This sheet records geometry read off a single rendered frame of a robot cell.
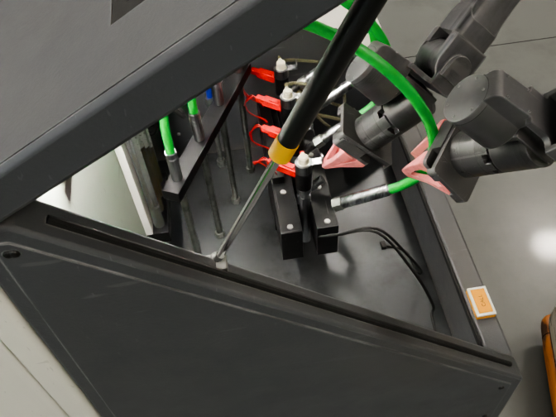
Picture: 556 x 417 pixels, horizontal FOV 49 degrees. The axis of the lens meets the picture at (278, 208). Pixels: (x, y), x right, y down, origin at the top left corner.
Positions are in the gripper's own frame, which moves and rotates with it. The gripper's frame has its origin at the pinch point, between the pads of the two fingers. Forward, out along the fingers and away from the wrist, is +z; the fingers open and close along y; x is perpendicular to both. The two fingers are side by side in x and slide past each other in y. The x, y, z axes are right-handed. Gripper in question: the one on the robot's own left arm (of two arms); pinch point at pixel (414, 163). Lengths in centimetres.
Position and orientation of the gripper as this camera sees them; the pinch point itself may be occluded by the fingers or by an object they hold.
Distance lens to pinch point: 84.0
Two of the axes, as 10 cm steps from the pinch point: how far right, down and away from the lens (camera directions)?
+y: -4.8, 8.1, -3.4
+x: 7.1, 5.9, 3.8
